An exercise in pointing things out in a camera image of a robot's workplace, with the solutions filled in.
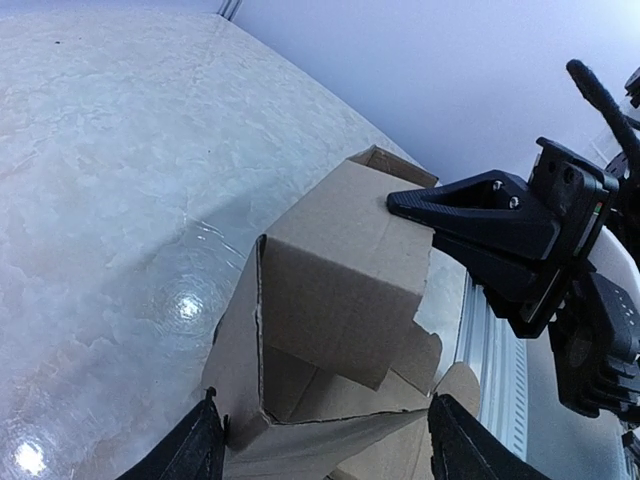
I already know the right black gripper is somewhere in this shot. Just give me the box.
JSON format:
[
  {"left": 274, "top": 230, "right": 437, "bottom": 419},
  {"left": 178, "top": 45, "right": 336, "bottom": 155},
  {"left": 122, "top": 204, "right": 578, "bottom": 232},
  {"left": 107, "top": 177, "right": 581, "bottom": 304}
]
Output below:
[{"left": 386, "top": 137, "right": 619, "bottom": 338}]

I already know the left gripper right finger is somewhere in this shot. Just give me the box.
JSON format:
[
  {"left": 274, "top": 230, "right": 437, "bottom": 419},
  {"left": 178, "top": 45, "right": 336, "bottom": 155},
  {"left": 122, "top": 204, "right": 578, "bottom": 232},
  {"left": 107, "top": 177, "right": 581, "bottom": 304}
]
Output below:
[{"left": 427, "top": 394, "right": 547, "bottom": 480}]

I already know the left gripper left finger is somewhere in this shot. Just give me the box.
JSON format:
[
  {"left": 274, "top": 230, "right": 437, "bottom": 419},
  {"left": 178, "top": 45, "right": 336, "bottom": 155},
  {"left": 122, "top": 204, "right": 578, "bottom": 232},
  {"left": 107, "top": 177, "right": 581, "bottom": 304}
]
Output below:
[{"left": 118, "top": 387, "right": 229, "bottom": 480}]

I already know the brown cardboard paper box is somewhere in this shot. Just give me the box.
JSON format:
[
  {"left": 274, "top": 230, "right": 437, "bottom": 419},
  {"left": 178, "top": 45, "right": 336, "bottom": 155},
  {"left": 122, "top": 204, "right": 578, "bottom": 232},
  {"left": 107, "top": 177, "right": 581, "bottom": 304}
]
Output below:
[{"left": 202, "top": 146, "right": 480, "bottom": 479}]

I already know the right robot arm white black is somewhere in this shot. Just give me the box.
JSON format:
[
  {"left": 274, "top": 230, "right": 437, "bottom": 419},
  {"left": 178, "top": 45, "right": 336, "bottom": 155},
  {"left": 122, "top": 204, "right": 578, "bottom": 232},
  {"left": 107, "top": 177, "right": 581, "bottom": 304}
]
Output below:
[{"left": 386, "top": 59, "right": 639, "bottom": 428}]

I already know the front aluminium rail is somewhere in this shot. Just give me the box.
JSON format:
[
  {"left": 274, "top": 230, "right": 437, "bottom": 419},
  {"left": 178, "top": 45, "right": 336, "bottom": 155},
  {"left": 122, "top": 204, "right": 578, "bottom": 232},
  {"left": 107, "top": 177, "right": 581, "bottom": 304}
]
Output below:
[{"left": 454, "top": 276, "right": 528, "bottom": 460}]

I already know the right aluminium frame post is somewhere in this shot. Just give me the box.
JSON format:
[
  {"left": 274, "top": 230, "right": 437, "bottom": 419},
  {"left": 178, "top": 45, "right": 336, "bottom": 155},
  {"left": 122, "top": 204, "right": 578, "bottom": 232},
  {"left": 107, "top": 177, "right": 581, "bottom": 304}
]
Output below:
[{"left": 217, "top": 0, "right": 243, "bottom": 21}]

